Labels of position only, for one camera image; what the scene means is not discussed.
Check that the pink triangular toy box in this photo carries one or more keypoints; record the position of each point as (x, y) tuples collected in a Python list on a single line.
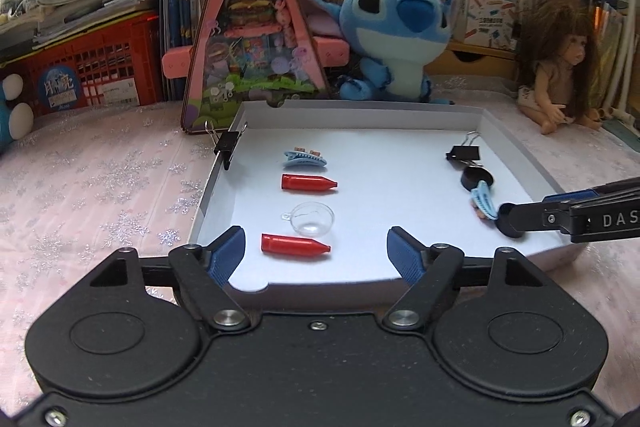
[(250, 32)]

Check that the pink snowflake tablecloth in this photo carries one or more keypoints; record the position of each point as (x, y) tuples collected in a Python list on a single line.
[(100, 182)]

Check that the leaning picture books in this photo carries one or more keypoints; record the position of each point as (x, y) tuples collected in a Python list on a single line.
[(605, 47)]

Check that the blue alien plush toy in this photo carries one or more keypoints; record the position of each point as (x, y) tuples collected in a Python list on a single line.
[(395, 22)]

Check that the black binder clip on tray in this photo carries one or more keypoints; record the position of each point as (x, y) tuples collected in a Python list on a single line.
[(227, 147)]

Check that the plain blue hair clip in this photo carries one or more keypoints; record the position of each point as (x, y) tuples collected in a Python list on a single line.
[(482, 202)]

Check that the blue hair clip with figures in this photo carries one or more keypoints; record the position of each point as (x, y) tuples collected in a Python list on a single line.
[(305, 158)]

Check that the red plastic crate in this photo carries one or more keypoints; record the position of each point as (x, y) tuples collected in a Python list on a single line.
[(90, 67)]

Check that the blue cat plush toy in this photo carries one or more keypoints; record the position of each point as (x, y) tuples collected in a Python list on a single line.
[(12, 112)]

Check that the red bullet-shaped cap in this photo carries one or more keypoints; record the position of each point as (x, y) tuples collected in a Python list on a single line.
[(292, 245), (307, 183)]

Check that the clear plastic half sphere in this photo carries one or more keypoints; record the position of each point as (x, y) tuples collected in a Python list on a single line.
[(312, 219)]

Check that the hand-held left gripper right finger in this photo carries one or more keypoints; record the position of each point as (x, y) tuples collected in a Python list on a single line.
[(405, 257)]

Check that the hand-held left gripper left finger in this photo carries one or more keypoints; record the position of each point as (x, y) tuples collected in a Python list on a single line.
[(227, 254)]

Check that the white cardboard box tray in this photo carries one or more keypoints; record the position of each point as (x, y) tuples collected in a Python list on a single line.
[(380, 187)]

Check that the wooden drawer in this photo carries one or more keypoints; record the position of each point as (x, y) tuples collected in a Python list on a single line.
[(470, 59)]

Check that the black binder clip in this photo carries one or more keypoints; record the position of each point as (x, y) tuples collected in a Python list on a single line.
[(462, 152), (227, 147)]

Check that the white pencil print box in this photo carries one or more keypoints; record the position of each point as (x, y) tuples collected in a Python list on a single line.
[(487, 19)]

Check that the black round cap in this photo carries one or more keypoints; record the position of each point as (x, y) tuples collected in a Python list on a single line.
[(475, 179)]

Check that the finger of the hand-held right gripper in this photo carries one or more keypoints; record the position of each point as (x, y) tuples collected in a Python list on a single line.
[(575, 196), (530, 219)]

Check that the brown-haired baby doll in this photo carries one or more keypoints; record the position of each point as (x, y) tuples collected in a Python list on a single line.
[(565, 67)]

